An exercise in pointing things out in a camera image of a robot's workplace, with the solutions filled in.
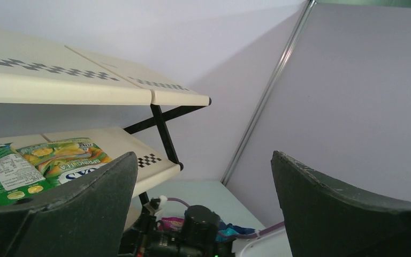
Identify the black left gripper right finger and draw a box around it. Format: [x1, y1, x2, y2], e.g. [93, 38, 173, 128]
[271, 151, 411, 256]

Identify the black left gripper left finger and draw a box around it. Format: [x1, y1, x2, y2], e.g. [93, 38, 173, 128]
[0, 152, 138, 256]

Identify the magenta grape candy bag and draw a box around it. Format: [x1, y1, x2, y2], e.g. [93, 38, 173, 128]
[157, 217, 184, 232]

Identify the green candy bag nutrition side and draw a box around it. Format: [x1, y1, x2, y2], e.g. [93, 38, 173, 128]
[0, 143, 53, 206]

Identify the green Fox's candy bag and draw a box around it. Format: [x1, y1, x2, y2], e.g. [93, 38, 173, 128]
[17, 138, 112, 186]

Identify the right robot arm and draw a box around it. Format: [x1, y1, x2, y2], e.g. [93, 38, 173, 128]
[118, 203, 285, 256]

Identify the teal blue candy bag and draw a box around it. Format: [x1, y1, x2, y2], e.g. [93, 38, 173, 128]
[215, 221, 255, 242]

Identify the beige three-tier shelf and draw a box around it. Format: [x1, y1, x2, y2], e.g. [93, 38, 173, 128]
[0, 28, 211, 196]

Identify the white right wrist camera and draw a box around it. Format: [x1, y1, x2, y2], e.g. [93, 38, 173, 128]
[148, 195, 168, 215]

